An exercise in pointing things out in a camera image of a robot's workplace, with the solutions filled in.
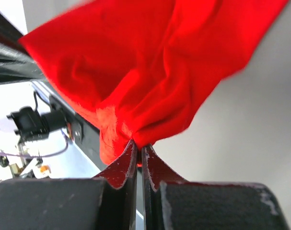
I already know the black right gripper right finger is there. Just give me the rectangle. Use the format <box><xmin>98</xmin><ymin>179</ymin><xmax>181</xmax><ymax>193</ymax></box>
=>
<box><xmin>141</xmin><ymin>146</ymin><xmax>289</xmax><ymax>230</ymax></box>

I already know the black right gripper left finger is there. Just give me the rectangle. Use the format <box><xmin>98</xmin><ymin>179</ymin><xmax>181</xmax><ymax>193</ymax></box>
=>
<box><xmin>0</xmin><ymin>140</ymin><xmax>138</xmax><ymax>230</ymax></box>

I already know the red t shirt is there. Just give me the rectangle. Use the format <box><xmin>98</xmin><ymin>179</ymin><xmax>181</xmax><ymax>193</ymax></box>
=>
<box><xmin>19</xmin><ymin>0</ymin><xmax>287</xmax><ymax>164</ymax></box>

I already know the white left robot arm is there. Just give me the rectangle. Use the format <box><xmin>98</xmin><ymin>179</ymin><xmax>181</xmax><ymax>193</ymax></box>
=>
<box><xmin>7</xmin><ymin>91</ymin><xmax>67</xmax><ymax>144</ymax></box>

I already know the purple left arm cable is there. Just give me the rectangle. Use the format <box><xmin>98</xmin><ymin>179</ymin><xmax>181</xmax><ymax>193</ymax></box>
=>
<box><xmin>0</xmin><ymin>141</ymin><xmax>69</xmax><ymax>159</ymax></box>

